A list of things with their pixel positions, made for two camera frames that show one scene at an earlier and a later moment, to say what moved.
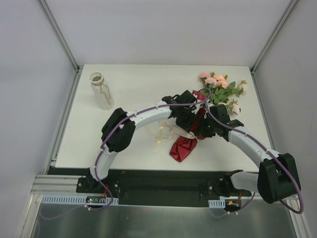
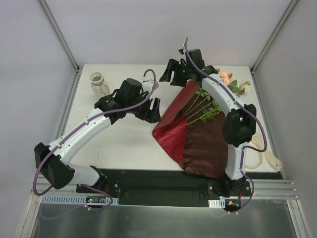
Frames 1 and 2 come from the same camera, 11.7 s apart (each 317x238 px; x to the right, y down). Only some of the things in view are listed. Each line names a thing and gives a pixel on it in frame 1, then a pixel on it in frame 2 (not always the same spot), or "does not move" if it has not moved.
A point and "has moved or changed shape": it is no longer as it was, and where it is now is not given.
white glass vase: (101, 90) does not move
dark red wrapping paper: (183, 148) has moved or changed shape
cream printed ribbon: (163, 129) → (252, 158)
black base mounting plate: (164, 187) does not move
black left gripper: (187, 121) → (146, 112)
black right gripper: (206, 126) → (179, 72)
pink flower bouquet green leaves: (221, 90) has moved or changed shape
